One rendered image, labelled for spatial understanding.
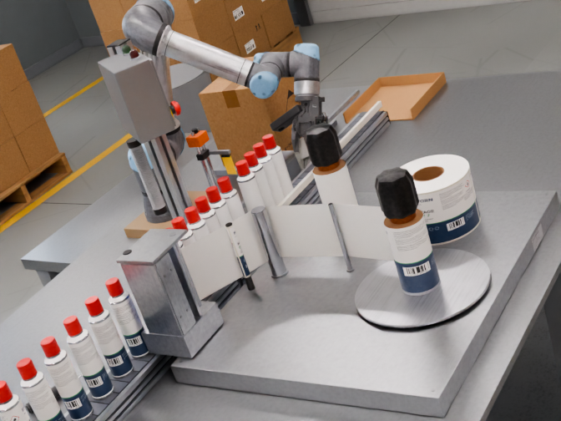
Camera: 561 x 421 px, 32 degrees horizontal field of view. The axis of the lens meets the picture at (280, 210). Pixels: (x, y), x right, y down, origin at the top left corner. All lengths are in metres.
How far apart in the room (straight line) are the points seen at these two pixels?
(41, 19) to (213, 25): 3.12
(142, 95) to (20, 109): 3.87
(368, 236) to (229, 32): 4.46
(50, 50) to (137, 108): 7.00
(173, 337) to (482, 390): 0.71
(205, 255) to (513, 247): 0.73
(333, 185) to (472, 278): 0.47
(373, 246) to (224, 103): 1.03
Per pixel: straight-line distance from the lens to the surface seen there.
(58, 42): 9.43
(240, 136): 3.18
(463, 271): 2.23
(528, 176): 2.71
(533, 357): 3.05
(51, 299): 2.90
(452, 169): 2.39
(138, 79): 2.36
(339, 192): 2.46
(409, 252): 2.12
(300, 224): 2.36
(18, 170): 6.19
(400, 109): 3.36
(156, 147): 2.56
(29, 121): 6.26
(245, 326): 2.29
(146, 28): 2.80
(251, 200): 2.65
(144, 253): 2.18
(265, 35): 6.98
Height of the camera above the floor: 2.05
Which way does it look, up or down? 25 degrees down
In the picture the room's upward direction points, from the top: 18 degrees counter-clockwise
